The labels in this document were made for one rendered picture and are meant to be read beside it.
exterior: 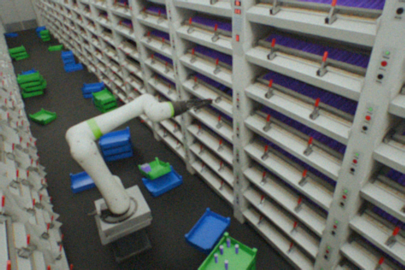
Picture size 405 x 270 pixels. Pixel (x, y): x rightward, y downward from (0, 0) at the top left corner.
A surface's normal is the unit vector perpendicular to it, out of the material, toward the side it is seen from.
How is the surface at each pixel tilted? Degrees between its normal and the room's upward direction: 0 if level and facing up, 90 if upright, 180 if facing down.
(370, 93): 90
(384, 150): 21
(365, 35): 111
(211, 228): 0
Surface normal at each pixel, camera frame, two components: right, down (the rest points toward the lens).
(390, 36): -0.83, 0.36
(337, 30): -0.75, 0.63
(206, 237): -0.07, -0.83
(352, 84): -0.36, -0.65
